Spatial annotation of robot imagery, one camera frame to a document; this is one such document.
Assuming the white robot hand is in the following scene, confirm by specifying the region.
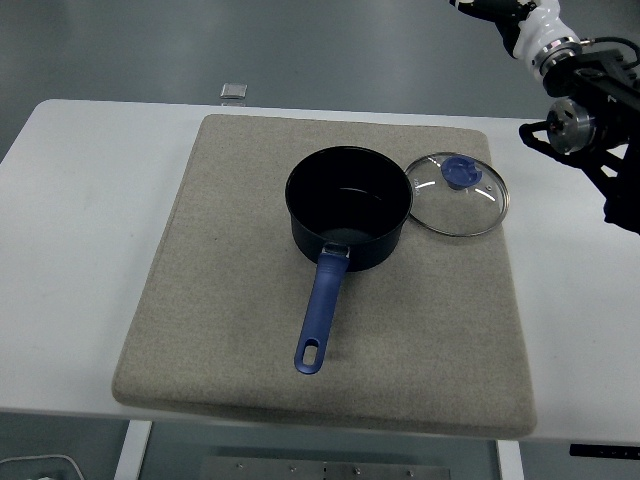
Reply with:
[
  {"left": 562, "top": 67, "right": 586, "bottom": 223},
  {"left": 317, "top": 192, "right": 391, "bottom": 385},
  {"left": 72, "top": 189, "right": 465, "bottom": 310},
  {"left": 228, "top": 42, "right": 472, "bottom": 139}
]
[{"left": 447, "top": 0, "right": 577, "bottom": 64}]

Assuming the glass pot lid blue knob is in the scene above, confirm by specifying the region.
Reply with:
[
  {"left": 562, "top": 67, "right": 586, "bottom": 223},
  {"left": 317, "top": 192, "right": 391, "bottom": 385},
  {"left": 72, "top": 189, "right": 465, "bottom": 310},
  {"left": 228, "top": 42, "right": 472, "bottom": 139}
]
[{"left": 403, "top": 152, "right": 511, "bottom": 237}]

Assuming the beige fabric mat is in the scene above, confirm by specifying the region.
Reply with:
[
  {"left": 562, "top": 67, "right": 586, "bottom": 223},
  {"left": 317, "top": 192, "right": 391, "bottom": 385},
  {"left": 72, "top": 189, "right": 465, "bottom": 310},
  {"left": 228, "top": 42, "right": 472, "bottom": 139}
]
[{"left": 112, "top": 113, "right": 539, "bottom": 441}]

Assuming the black bar under table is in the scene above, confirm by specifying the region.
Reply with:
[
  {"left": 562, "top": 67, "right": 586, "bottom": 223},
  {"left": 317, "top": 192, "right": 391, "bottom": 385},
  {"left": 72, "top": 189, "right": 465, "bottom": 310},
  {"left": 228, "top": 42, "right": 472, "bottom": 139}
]
[{"left": 569, "top": 443, "right": 640, "bottom": 459}]

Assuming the white table leg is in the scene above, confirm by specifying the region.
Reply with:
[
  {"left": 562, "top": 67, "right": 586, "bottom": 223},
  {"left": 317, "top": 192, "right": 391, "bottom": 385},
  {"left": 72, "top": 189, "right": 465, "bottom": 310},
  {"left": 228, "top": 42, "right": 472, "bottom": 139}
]
[
  {"left": 495, "top": 439, "right": 525, "bottom": 480},
  {"left": 113, "top": 419, "right": 154, "bottom": 480}
]

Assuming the black saucepan with blue handle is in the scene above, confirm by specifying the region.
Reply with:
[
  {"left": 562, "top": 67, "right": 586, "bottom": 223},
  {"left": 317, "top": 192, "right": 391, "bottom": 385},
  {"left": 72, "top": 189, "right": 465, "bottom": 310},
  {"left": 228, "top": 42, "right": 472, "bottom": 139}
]
[{"left": 284, "top": 145, "right": 414, "bottom": 376}]

